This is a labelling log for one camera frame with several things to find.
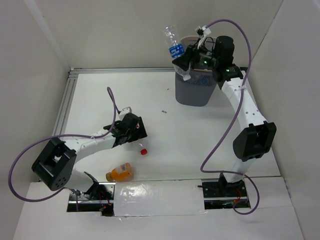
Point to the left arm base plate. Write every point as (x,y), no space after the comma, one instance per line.
(101,202)

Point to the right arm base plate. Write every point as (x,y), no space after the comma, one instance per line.
(217,198)

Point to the red label red cap bottle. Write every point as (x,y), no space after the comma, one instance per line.
(142,149)

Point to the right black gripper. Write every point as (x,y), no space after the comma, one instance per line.
(192,52)

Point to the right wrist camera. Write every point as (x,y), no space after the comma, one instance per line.
(203,32)

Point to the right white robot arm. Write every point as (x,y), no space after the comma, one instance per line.
(256,133)

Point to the white tape sheet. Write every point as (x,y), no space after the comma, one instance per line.
(158,198)

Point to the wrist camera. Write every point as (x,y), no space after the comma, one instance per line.
(203,32)
(125,111)

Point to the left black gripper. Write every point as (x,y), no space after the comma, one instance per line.
(140,127)

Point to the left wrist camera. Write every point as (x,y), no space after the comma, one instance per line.
(125,111)

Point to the orange juice bottle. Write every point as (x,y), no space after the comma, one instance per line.
(121,173)

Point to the grey mesh waste bin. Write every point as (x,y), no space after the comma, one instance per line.
(198,90)

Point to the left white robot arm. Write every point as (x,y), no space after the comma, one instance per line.
(55,165)

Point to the blue label clear bottle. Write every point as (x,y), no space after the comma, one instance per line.
(175,48)

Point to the aluminium frame rail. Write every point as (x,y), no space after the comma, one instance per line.
(179,137)

